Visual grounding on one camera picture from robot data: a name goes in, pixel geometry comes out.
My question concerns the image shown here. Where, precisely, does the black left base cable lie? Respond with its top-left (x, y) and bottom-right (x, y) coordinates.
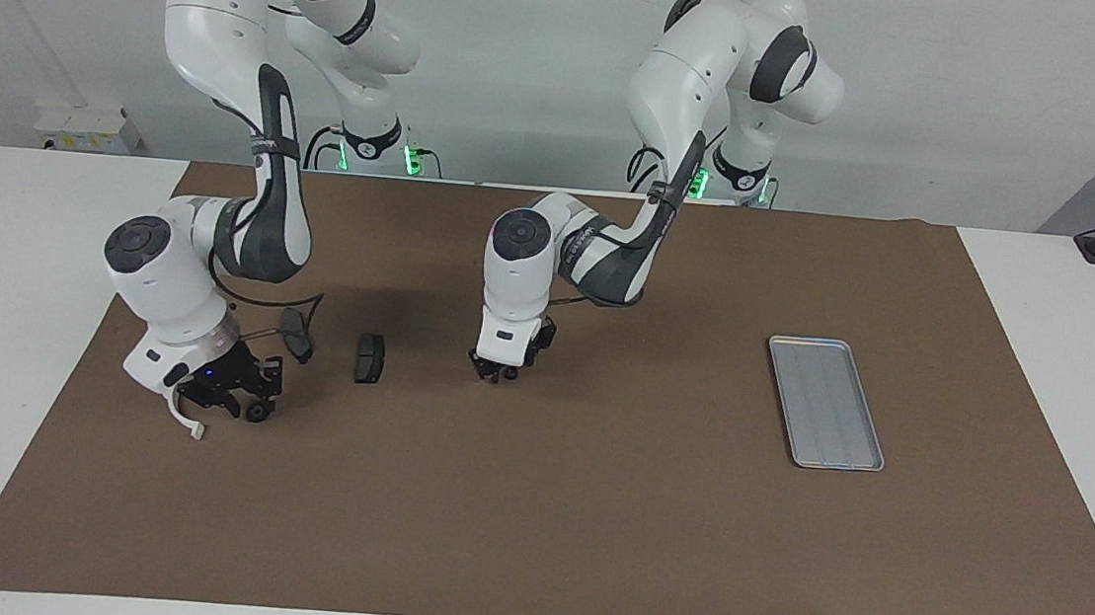
top-left (629, 142), bottom-right (681, 198)

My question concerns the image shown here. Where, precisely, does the brown table mat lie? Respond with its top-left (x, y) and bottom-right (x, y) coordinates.
top-left (0, 141), bottom-right (1095, 615)

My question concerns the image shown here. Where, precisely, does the silver metal tray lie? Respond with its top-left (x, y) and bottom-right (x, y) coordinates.
top-left (758, 334), bottom-right (896, 475)

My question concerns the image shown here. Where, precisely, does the white power box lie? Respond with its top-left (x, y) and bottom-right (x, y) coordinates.
top-left (32, 100), bottom-right (144, 158)

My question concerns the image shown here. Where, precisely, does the rectangular dark brake pad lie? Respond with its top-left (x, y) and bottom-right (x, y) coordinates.
top-left (352, 332), bottom-right (389, 387)

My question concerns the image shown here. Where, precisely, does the white semicircular plastic bracket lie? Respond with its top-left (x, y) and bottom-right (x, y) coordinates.
top-left (162, 383), bottom-right (210, 442)

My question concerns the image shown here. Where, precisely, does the elongated grey brake pad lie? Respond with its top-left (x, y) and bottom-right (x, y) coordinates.
top-left (276, 306), bottom-right (318, 366)

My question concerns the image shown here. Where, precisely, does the black right base cable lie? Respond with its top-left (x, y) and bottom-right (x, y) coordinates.
top-left (302, 121), bottom-right (347, 174)

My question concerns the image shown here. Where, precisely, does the black base cable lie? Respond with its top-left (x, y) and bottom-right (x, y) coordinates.
top-left (629, 142), bottom-right (681, 198)
top-left (302, 121), bottom-right (347, 174)

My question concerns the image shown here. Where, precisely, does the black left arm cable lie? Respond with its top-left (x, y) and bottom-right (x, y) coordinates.
top-left (548, 118), bottom-right (713, 318)

